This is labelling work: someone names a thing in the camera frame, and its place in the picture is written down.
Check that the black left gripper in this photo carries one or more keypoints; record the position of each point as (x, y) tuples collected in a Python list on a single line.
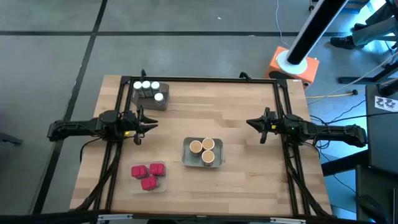
[(135, 123)]

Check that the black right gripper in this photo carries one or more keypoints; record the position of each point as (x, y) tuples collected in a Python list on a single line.
[(273, 124)]

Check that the silver lid spice jar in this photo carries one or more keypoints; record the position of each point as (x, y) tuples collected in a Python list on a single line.
[(146, 84), (155, 85), (159, 97), (137, 85)]

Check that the red lid spice jar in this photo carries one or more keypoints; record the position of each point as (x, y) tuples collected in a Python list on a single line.
[(150, 183), (157, 169), (140, 171)]

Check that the wooden lid spice jar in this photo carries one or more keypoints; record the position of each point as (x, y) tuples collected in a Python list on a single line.
[(196, 146), (208, 143), (207, 156)]

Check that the clear plastic bin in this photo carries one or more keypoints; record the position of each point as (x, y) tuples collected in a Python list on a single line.
[(133, 187)]

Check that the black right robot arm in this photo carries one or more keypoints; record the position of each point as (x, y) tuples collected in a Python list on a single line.
[(326, 132)]

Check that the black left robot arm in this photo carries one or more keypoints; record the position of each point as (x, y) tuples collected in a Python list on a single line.
[(77, 129)]

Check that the grey tray top left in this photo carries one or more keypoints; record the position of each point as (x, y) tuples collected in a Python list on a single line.
[(146, 104)]

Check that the grey rectangular bin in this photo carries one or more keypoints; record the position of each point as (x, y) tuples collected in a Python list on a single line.
[(219, 148)]

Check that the white round pole base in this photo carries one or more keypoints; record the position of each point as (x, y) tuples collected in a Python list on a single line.
[(283, 63)]

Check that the orange box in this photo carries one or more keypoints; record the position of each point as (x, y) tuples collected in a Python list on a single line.
[(311, 70)]

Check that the black desk crossbar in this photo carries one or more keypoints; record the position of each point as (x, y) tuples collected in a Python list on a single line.
[(342, 163)]

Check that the black stand leg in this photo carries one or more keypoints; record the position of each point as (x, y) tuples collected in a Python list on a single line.
[(357, 80)]

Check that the person's shoe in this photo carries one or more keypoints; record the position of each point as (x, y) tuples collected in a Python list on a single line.
[(360, 28), (340, 42)]

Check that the black desk panel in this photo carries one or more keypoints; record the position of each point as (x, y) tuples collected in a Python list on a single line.
[(384, 140)]

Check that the white printed tag sheet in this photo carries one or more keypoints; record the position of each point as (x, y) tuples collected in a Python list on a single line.
[(385, 103)]

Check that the black desk surface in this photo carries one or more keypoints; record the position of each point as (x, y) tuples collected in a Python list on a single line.
[(373, 183)]

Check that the black computer mouse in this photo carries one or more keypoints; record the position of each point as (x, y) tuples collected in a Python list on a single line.
[(370, 203)]

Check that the black foreground beam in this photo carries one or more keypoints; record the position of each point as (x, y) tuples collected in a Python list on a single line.
[(46, 218)]

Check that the dark grey floor foot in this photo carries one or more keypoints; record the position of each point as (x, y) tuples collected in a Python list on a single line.
[(9, 139)]

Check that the person's leg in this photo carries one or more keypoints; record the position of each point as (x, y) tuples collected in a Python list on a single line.
[(377, 15), (376, 31)]

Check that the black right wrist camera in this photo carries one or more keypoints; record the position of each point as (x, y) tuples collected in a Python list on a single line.
[(263, 139)]

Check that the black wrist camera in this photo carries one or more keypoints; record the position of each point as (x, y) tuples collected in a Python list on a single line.
[(263, 139), (136, 139)]

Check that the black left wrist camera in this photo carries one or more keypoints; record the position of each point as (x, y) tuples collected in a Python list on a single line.
[(136, 139)]

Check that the black metal table frame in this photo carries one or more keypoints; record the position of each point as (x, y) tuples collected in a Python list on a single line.
[(189, 79)]

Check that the silver beam bracket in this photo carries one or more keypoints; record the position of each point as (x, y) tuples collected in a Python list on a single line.
[(115, 216), (287, 220)]

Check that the black camera pole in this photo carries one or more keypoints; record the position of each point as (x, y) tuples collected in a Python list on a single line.
[(314, 28)]

